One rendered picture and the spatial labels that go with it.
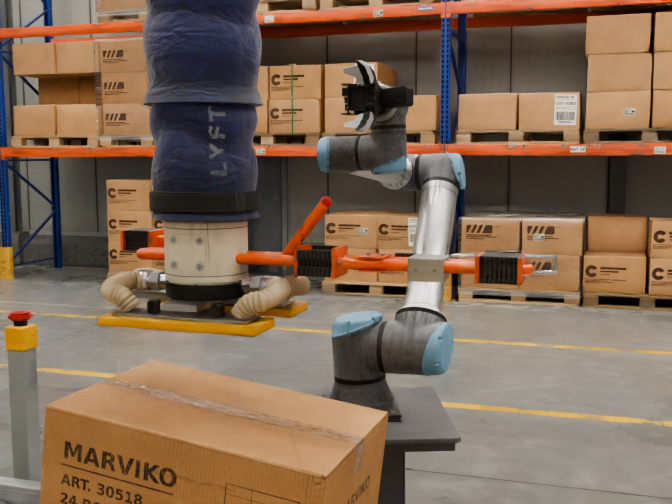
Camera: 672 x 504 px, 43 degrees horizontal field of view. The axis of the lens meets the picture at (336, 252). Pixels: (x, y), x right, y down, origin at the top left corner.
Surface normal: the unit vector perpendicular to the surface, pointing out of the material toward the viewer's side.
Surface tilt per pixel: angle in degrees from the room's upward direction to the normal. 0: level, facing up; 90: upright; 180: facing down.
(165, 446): 90
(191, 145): 77
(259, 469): 90
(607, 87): 92
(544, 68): 90
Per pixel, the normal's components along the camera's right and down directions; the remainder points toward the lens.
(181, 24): -0.17, -0.14
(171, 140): -0.45, -0.11
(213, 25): 0.39, -0.18
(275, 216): -0.30, 0.11
